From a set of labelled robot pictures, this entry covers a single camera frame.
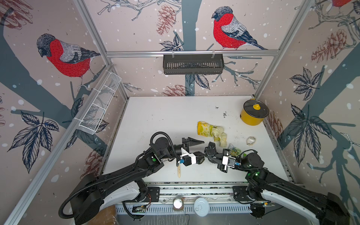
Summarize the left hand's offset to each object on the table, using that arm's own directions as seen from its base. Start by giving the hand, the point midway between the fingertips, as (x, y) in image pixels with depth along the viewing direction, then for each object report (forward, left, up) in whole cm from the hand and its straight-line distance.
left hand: (204, 144), depth 62 cm
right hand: (-2, -2, -5) cm, 6 cm away
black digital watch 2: (-8, +3, +5) cm, 10 cm away
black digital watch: (-4, -2, -1) cm, 4 cm away
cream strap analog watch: (+17, -37, -30) cm, 50 cm away
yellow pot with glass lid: (+34, -41, -20) cm, 57 cm away
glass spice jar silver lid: (-21, +12, -18) cm, 30 cm away
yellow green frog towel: (+24, -6, -28) cm, 37 cm away
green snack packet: (+8, -23, -28) cm, 37 cm away
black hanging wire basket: (+67, +4, -1) cm, 67 cm away
